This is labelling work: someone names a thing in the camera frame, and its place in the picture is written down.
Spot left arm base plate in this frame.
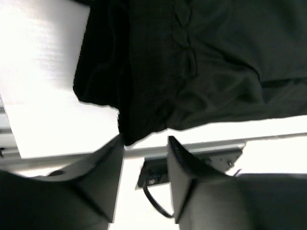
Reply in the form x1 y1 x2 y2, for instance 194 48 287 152
136 143 246 189

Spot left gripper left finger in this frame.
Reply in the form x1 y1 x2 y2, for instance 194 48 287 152
0 135 124 230

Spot black trousers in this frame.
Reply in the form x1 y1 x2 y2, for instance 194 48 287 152
73 0 307 146

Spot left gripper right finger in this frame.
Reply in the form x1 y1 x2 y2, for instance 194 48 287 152
167 137 307 230

